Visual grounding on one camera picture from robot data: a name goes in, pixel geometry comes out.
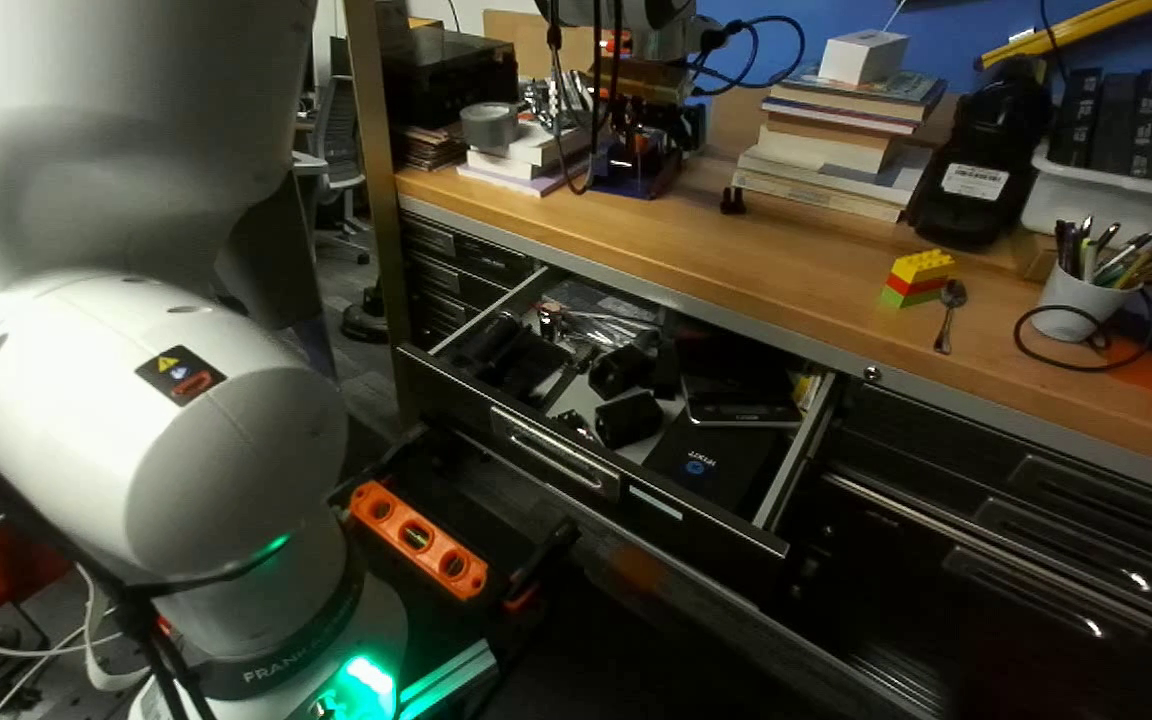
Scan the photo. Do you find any black block with notch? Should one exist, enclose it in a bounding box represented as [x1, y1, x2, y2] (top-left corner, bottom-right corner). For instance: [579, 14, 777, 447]
[589, 343, 680, 400]

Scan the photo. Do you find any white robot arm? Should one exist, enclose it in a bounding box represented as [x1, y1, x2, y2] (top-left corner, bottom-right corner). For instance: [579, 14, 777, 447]
[0, 0, 408, 720]

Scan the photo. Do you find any open grey metal drawer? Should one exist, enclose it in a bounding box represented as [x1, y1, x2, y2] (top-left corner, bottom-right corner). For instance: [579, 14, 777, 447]
[400, 269, 834, 564]

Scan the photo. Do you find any metal key on counter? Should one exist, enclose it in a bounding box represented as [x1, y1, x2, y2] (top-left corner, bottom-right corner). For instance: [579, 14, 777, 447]
[934, 282, 967, 358]

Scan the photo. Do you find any closed black drawer cabinet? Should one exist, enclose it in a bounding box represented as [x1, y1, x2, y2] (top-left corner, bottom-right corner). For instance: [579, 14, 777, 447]
[777, 386, 1152, 720]

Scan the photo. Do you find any white foam and book stack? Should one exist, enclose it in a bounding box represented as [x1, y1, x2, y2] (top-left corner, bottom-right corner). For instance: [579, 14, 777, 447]
[459, 120, 589, 196]

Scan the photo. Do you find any small black block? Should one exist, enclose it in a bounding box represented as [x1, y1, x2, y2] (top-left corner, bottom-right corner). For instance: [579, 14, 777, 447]
[721, 187, 747, 218]

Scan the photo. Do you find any orange spirit level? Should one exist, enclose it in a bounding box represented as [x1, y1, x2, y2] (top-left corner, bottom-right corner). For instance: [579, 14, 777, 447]
[348, 482, 491, 603]

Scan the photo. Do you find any stack of books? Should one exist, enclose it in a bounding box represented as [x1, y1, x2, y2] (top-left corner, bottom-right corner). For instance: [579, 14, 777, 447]
[728, 76, 958, 224]

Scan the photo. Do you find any coloured toy brick stack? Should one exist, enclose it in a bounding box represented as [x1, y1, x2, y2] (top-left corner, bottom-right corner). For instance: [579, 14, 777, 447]
[880, 248, 958, 307]

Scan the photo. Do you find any small white box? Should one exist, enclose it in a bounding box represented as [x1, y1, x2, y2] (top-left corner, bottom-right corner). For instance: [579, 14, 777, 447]
[819, 28, 910, 83]

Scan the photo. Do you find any black label printer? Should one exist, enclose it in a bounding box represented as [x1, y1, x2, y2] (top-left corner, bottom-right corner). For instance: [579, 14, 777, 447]
[904, 61, 1052, 251]

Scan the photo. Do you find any white pen cup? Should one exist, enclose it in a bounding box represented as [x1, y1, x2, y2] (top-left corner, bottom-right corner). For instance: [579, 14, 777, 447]
[1032, 220, 1152, 340]

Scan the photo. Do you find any white plastic bin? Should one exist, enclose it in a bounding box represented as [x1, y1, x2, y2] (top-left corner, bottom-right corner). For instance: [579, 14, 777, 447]
[1020, 150, 1152, 236]

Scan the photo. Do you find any grey duct tape roll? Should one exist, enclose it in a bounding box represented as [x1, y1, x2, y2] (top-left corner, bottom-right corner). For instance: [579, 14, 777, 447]
[459, 101, 518, 151]

